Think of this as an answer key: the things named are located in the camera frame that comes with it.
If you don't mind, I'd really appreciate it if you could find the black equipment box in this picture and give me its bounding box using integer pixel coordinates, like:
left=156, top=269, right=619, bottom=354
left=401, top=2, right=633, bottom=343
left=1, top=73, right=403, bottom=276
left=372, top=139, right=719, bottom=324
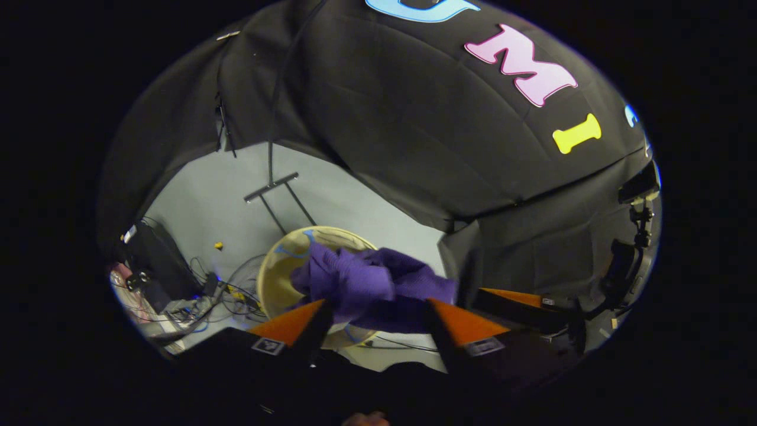
left=118, top=222, right=202, bottom=311

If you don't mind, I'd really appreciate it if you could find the purple knit cardigan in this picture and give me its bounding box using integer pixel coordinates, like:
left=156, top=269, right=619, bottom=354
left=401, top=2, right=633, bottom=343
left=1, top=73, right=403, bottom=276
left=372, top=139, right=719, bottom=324
left=290, top=241, right=459, bottom=335

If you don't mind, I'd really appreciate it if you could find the beige laundry hamper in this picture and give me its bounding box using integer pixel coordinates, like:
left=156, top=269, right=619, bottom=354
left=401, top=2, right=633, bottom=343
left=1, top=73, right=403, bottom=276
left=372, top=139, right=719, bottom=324
left=257, top=226, right=380, bottom=351

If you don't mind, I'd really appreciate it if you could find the black camera on stand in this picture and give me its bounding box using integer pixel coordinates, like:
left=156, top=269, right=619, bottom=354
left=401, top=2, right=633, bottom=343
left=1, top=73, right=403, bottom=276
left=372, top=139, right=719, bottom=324
left=600, top=160, right=661, bottom=314

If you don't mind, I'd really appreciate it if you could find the tangle of cables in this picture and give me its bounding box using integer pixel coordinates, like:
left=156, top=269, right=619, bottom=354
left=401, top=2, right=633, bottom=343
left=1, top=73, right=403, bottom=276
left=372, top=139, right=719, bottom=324
left=172, top=254, right=267, bottom=332

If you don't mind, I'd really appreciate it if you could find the black clothes rack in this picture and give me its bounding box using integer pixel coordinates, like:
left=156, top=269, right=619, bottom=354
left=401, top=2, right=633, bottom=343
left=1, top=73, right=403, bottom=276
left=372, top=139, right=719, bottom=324
left=244, top=0, right=329, bottom=236

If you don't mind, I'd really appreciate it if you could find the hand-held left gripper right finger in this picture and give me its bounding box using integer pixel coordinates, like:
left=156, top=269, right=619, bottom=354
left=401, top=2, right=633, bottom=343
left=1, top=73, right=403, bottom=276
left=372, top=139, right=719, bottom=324
left=426, top=297, right=577, bottom=391

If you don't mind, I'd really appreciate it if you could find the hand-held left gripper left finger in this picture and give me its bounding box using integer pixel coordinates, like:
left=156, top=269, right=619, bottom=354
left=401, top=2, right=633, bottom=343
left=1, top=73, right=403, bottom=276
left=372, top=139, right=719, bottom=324
left=169, top=299, right=334, bottom=391

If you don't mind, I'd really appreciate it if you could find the black backdrop cloth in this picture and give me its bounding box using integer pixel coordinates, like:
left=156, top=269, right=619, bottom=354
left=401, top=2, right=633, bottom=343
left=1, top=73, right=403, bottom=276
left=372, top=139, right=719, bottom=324
left=98, top=0, right=657, bottom=308

